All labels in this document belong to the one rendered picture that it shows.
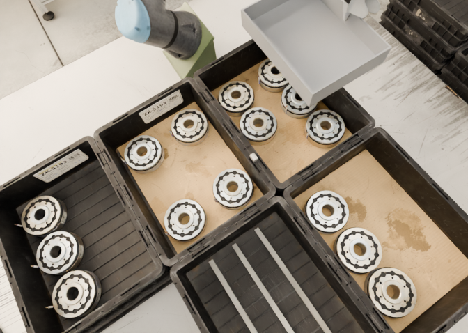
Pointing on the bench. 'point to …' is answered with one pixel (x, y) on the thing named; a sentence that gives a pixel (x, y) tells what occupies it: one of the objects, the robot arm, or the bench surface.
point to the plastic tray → (313, 38)
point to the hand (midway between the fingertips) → (347, 12)
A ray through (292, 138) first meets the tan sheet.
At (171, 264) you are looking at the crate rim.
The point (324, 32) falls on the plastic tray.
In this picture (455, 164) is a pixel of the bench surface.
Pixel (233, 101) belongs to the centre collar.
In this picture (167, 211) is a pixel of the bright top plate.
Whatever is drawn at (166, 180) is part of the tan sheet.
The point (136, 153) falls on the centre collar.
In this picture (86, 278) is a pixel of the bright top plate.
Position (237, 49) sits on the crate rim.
